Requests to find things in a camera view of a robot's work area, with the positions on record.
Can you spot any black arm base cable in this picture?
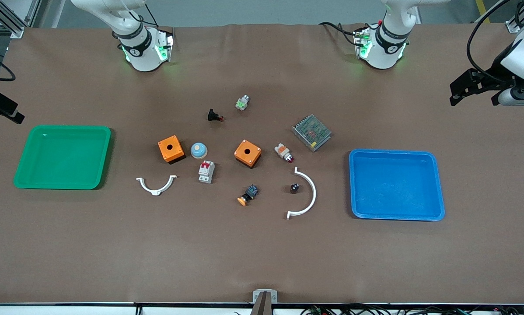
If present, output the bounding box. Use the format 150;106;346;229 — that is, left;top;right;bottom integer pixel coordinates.
318;21;360;47

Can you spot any blue plastic tray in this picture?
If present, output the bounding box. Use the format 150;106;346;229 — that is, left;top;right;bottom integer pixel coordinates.
349;149;446;221

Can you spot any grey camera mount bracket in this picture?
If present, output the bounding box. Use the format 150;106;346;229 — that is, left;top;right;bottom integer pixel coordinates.
250;289;278;315

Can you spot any small white pipe clamp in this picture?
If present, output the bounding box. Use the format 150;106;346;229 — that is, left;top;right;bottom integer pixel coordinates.
136;175;178;196

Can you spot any aluminium frame profile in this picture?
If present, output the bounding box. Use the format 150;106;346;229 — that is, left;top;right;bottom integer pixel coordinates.
0;0;42;39
506;0;524;34

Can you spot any large white pipe clamp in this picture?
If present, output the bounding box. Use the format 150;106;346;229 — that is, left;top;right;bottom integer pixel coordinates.
286;167;317;220

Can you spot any orange mushroom push button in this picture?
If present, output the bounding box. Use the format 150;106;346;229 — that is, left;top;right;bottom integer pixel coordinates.
237;184;259;207

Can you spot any orange button box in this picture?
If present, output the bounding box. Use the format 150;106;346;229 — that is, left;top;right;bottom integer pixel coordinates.
234;139;262;168
157;135;186;165

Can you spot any white red circuit breaker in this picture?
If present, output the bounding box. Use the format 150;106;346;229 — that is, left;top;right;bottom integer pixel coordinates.
198;161;215;184

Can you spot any brown table mat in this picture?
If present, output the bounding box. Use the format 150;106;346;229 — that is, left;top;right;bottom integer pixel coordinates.
0;23;524;305

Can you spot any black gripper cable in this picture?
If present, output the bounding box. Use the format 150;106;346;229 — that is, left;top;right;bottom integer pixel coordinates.
467;0;514;84

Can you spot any green plastic tray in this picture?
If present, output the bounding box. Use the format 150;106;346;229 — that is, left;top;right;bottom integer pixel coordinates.
14;125;112;190

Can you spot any metal mesh power supply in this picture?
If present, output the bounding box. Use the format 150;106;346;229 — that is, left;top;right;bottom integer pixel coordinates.
292;114;332;152

